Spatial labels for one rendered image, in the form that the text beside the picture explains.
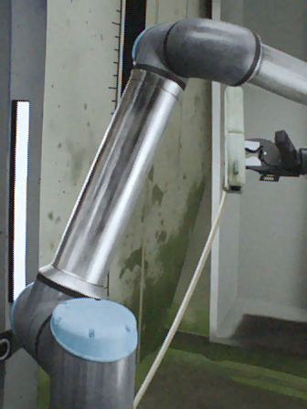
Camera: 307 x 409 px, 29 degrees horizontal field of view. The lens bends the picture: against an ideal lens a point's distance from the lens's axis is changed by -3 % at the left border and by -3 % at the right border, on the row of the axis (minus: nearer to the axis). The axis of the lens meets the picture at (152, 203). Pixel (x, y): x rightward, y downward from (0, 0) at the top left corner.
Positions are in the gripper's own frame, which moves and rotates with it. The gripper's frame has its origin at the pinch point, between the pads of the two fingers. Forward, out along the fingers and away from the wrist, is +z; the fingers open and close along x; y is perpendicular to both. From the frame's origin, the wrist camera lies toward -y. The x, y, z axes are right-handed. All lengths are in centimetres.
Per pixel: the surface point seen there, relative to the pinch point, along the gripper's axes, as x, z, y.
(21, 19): 46, 61, 2
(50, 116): 32, 54, 31
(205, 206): 72, -9, 165
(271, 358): -13, -41, 157
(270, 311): -10, -29, 95
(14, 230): -7, 61, 36
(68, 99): 42, 50, 35
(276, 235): 15, -28, 77
